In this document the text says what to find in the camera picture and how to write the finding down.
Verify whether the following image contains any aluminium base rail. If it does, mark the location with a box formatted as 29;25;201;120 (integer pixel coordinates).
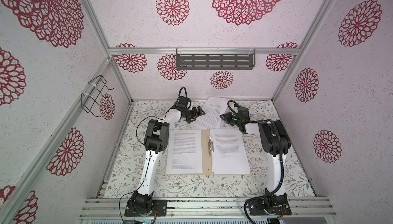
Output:
77;197;337;220

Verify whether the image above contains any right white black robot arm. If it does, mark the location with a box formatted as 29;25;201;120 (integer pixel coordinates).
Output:
220;100;292;224

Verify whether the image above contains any brown cardboard folder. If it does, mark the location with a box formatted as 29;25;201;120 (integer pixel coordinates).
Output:
165;128;251;176

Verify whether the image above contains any printed paper sheet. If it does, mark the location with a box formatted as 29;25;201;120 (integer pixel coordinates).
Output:
166;130;203;175
192;97;229;130
210;129;251;175

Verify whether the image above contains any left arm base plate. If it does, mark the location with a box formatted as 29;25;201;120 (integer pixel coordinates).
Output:
124;199;168;217

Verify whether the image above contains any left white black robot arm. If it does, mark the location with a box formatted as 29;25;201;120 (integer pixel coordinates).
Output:
120;87;206;217

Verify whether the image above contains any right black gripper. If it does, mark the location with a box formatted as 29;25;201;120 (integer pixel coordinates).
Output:
220;112;242;127

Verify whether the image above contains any dark grey wall shelf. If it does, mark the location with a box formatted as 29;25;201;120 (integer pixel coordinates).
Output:
175;49;256;70

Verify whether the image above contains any black wire wall rack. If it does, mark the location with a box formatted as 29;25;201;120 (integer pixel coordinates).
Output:
80;75;116;121

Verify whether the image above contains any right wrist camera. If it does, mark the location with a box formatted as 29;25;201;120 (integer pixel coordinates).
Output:
237;107;250;120

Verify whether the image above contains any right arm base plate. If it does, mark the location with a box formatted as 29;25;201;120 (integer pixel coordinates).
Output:
248;196;292;216

